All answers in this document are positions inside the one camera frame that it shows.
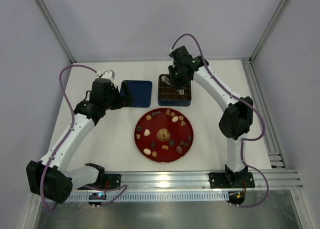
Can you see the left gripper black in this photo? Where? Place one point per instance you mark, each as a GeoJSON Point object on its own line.
{"type": "Point", "coordinates": [122, 99]}

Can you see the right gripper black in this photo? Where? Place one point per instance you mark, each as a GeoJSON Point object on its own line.
{"type": "Point", "coordinates": [180, 81]}

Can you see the metal tongs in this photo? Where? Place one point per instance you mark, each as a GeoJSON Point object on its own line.
{"type": "Point", "coordinates": [168, 83]}

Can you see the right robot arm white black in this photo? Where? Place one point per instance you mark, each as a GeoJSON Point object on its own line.
{"type": "Point", "coordinates": [236, 120]}

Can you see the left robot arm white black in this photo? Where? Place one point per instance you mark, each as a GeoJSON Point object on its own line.
{"type": "Point", "coordinates": [49, 177]}

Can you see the blue chocolate box with tray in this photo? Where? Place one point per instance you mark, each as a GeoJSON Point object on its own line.
{"type": "Point", "coordinates": [170, 97]}

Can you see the white shell chocolate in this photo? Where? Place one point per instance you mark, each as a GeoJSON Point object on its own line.
{"type": "Point", "coordinates": [147, 132]}

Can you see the dark cone chocolate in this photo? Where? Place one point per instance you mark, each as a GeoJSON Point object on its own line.
{"type": "Point", "coordinates": [153, 144]}

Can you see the white swirl oval chocolate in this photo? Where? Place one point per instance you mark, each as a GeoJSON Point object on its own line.
{"type": "Point", "coordinates": [147, 151]}

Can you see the brown oval chocolate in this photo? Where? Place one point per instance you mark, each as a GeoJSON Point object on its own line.
{"type": "Point", "coordinates": [179, 149]}

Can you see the blue tin lid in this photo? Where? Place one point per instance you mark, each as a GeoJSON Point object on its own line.
{"type": "Point", "coordinates": [140, 91]}

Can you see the red round plate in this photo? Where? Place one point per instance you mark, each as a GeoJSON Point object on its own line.
{"type": "Point", "coordinates": [162, 130]}

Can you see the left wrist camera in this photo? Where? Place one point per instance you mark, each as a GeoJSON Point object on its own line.
{"type": "Point", "coordinates": [110, 75]}

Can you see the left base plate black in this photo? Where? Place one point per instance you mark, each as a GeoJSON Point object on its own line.
{"type": "Point", "coordinates": [112, 181]}

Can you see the base plate black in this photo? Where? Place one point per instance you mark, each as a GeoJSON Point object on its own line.
{"type": "Point", "coordinates": [223, 180]}
{"type": "Point", "coordinates": [112, 181]}

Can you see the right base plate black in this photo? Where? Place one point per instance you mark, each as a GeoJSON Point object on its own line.
{"type": "Point", "coordinates": [223, 180]}

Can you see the white slotted cable duct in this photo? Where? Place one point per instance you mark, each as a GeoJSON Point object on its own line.
{"type": "Point", "coordinates": [149, 196]}

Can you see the aluminium mounting rail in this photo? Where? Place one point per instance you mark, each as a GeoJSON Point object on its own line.
{"type": "Point", "coordinates": [275, 179]}

